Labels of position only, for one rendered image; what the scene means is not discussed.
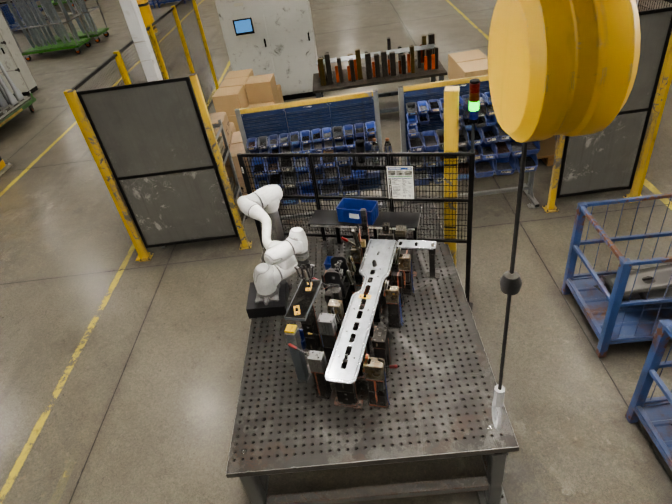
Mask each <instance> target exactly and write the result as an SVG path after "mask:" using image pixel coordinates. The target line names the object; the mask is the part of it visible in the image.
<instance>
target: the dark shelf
mask: <svg viewBox="0 0 672 504"><path fill-rule="evenodd" d="M378 213H379V215H378V217H377V219H376V221H375V222H374V224H373V225H368V229H382V224H383V222H389V223H390V230H395V229H396V226H397V225H406V228H407V230H411V231H417V230H418V226H419V221H420V217H421V213H416V212H380V211H378ZM357 225H358V224H357V223H348V222H339V221H338V215H337V210H315V211H314V213H313V215H312V217H311V219H310V221H309V223H308V226H309V227H335V228H357Z"/></svg>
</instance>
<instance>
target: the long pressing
mask: <svg viewBox="0 0 672 504"><path fill-rule="evenodd" d="M397 243H398V242H397V241H396V240H388V239H370V240H369V242H368V244H367V247H366V250H365V253H364V256H363V259H362V262H361V265H360V268H359V274H360V275H362V276H363V277H364V281H363V285H362V288H361V290H360V291H358V292H356V293H354V294H352V296H351V299H350V302H349V305H348V308H347V311H346V313H345V316H344V319H343V322H342V325H341V328H340V331H339V334H338V337H337V340H336V343H335V346H334V349H333V352H332V355H331V358H330V361H329V363H328V366H327V369H326V372H325V379H326V380H327V381H328V382H334V383H342V384H353V383H355V382H356V380H357V377H358V374H359V370H360V366H361V363H362V359H363V355H364V352H365V348H366V344H367V341H368V337H369V334H370V330H371V326H372V323H373V319H374V315H375V312H376V308H377V304H378V301H379V297H380V294H381V290H382V286H383V283H384V280H385V279H386V278H387V277H388V276H389V274H390V271H391V267H392V263H393V259H394V255H395V252H396V248H397ZM372 247H373V248H372ZM378 251H379V253H378ZM377 253H378V254H379V255H377ZM373 260H376V262H377V266H376V267H373V265H372V261H373ZM371 270H375V273H374V274H370V273H371ZM377 276H379V277H377ZM369 278H373V280H372V282H371V283H368V279H369ZM366 286H370V290H369V293H368V295H371V299H366V303H365V306H364V309H363V310H361V309H359V308H360V305H361V302H362V299H361V298H358V297H359V295H360V294H364V292H365V289H366ZM359 311H362V312H363V313H362V316H361V319H357V314H358V312H359ZM355 322H358V323H359V326H358V329H357V330H353V327H354V324H355ZM346 331H347V332H346ZM351 334H355V335H356V336H355V339H354V342H353V343H351V342H349V340H350V337H351ZM348 346H350V347H352V349H351V353H350V355H348V359H347V360H348V362H347V366H346V368H345V369H341V365H342V362H343V360H344V359H345V356H344V355H345V353H346V350H347V347H348ZM338 356H339V357H338Z"/></svg>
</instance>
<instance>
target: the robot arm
mask: <svg viewBox="0 0 672 504"><path fill-rule="evenodd" d="M282 197H283V192H282V189H281V188H280V187H279V186H278V185H274V184H271V185H266V186H264V187H262V188H259V189H258V190H256V191H255V192H253V193H251V194H249V195H247V196H241V197H239V198H238V200H237V204H238V207H239V209H240V210H241V211H242V212H243V213H244V214H245V215H246V216H248V217H251V218H253V219H255V220H258V221H260V222H261V223H262V243H263V245H264V247H265V248H266V252H265V254H264V260H265V262H266V263H261V264H259V265H257V266H256V267H255V269H254V273H253V279H254V284H255V288H256V290H257V295H256V299H255V303H259V302H264V304H265V305H268V303H269V301H276V302H277V301H279V288H280V284H279V283H280V281H282V280H283V279H285V278H287V277H289V276H290V275H292V274H293V273H294V272H296V271H297V274H298V276H299V278H300V279H301V278H302V279H303V282H304V283H305V286H306V287H307V285H308V284H307V279H306V276H305V275H304V269H305V270H306V271H307V274H308V282H309V287H311V282H312V278H313V276H314V265H315V264H311V263H310V262H309V252H308V240H307V236H306V234H305V232H304V230H303V229H302V228H300V227H294V228H292V229H291V230H290V233H289V237H288V238H287V239H286V240H285V236H284V233H283V229H282V224H281V220H280V216H279V212H278V208H279V203H280V200H281V199H282ZM310 266H311V274H310V271H309V267H310ZM299 268H300V269H301V272H302V275H301V273H300V270H299Z"/></svg>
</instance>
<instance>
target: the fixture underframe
mask: <svg viewBox="0 0 672 504"><path fill-rule="evenodd" d="M507 455H509V453H508V452H504V453H493V454H482V455H481V457H482V461H483V464H484V468H485V472H486V476H481V477H470V478H459V479H447V480H436V481H425V482H414V483H403V484H392V485H381V486H370V487H359V488H348V489H336V490H325V491H314V492H303V493H292V494H281V495H270V496H268V495H267V493H268V482H269V475H272V474H267V475H256V476H245V477H239V478H240V480H241V482H242V484H243V486H244V488H245V491H246V493H247V495H248V497H249V499H250V501H251V503H252V504H337V503H348V502H360V501H371V500H382V499H394V498H405V497H416V496H428V495H439V494H450V493H462V492H473V491H478V495H479V499H480V503H481V504H507V500H506V497H505V494H504V490H503V487H502V483H503V479H504V472H505V464H506V457H507Z"/></svg>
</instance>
